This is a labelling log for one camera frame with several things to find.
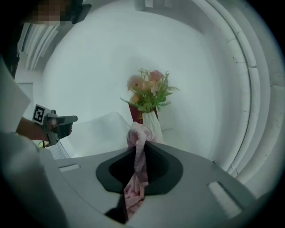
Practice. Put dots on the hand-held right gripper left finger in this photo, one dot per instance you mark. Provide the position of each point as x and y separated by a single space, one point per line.
89 160

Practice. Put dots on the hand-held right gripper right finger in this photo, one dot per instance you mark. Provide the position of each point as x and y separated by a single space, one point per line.
196 178

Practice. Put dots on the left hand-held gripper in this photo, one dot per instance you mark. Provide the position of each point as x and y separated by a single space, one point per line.
41 113

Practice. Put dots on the white grid fabric storage box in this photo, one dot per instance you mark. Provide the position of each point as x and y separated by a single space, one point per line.
58 151

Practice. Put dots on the pink clothes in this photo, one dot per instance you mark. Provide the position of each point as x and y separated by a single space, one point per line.
140 160

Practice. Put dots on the person's left forearm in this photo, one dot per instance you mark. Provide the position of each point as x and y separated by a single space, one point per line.
31 130

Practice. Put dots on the dark red box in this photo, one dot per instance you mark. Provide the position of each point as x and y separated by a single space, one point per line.
137 113

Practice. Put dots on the translucent plastic container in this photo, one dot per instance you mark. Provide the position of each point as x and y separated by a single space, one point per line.
100 133

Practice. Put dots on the white table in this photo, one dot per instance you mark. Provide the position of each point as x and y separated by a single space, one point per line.
176 139

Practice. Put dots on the white ribbed vase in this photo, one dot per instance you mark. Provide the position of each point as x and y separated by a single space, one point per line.
152 124

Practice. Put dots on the artificial flower bouquet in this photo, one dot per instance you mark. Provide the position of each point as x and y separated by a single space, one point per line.
149 91

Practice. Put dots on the person's black shirt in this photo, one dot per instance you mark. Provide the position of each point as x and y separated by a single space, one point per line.
9 51

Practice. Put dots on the thin white pipe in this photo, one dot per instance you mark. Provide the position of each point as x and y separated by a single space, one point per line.
256 89
243 73

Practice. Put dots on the person's head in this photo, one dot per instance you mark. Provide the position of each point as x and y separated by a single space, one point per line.
44 11

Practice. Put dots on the thick white pipe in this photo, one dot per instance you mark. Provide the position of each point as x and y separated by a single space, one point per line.
266 66

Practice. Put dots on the black head-mounted camera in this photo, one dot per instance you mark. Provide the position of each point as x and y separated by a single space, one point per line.
81 12

